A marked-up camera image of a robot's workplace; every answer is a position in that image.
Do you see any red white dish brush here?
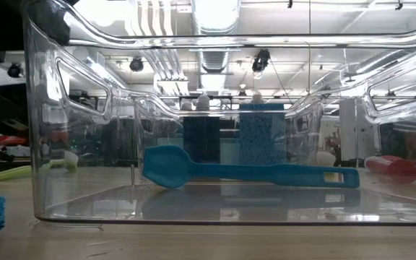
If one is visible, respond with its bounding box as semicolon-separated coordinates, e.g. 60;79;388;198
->
364;155;416;185

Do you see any black ceiling spotlight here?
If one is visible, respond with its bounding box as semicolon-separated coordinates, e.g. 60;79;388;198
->
251;48;271;73
7;63;23;79
129;57;144;72

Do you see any clear plastic bin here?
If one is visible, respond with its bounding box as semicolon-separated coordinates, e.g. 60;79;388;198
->
19;0;416;230
135;94;324;187

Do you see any white pillar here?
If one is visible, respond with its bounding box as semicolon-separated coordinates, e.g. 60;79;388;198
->
339;97;357;162

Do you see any silver ceiling air duct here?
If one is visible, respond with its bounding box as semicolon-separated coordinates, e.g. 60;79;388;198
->
191;0;242;73

